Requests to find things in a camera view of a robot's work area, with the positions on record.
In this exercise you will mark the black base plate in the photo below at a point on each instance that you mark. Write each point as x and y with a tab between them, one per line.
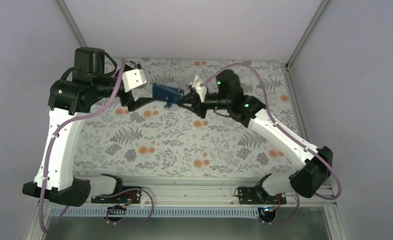
257	196
129	195

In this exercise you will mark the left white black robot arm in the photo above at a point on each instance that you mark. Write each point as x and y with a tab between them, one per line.
84	91

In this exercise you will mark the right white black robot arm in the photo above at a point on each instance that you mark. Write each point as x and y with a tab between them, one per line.
311	164

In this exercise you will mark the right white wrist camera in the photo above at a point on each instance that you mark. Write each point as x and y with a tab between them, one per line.
196	86

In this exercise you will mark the aluminium rail frame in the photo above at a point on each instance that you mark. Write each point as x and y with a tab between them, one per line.
189	191

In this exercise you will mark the slotted cable duct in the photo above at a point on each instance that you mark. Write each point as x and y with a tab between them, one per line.
165	212

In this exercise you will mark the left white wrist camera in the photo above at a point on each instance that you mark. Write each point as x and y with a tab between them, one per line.
134	78

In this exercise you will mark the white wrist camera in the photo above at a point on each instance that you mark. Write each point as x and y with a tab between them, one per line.
196	86
134	78

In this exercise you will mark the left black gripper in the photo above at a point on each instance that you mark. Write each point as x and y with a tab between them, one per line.
127	99

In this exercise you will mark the blue leather card holder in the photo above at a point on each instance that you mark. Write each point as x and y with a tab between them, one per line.
168	94

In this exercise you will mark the floral patterned table mat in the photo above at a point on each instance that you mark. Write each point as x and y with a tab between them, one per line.
156	141

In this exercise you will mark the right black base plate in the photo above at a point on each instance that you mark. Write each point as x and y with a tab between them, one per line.
257	196

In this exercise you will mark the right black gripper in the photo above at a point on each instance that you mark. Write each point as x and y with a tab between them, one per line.
200	101

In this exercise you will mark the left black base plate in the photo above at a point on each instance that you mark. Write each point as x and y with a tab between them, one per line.
129	195

